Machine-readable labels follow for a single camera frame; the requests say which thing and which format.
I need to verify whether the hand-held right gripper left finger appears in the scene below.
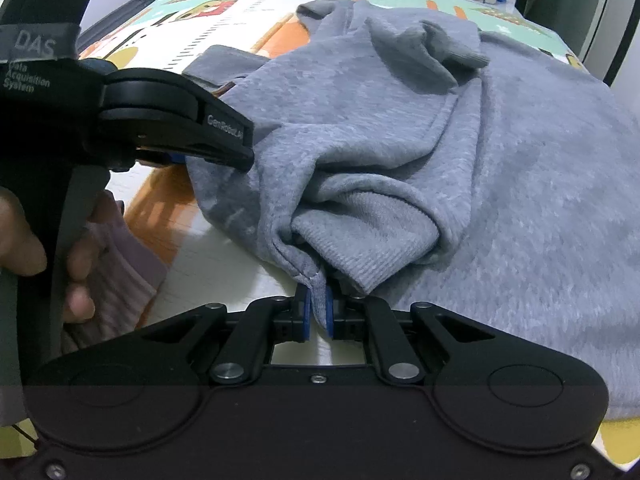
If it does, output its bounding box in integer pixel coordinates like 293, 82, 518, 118
139, 284, 313, 386

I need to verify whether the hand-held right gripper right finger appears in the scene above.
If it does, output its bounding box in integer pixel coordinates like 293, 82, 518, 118
322, 280, 501, 386

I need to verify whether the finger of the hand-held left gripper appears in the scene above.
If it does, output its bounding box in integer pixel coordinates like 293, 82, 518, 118
100, 67, 257, 173
135, 146, 188, 167

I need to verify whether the grey sweatshirt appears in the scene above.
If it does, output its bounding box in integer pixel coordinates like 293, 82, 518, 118
182, 0, 640, 421

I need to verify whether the person's left hand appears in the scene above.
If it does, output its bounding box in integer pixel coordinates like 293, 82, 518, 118
0, 186, 126, 324

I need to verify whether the printed play mat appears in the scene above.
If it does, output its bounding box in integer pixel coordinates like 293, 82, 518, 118
75, 0, 640, 472

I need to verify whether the pink ribbed garment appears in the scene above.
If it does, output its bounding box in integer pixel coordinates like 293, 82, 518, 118
60, 212, 169, 356

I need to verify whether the grey door with dark frame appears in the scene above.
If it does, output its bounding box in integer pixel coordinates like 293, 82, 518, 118
515, 0, 640, 87

